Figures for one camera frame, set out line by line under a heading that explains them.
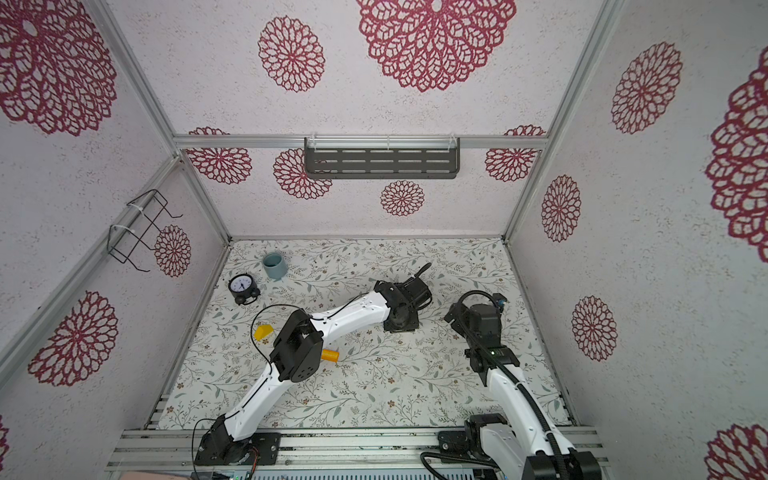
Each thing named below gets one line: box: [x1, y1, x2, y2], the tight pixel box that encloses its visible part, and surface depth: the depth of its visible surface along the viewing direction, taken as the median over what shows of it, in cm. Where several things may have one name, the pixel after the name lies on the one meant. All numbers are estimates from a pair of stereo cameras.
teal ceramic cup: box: [263, 252, 288, 282], surface depth 110 cm
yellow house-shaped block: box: [254, 324, 274, 341], surface depth 95 cm
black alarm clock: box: [228, 273, 261, 305], surface depth 105 cm
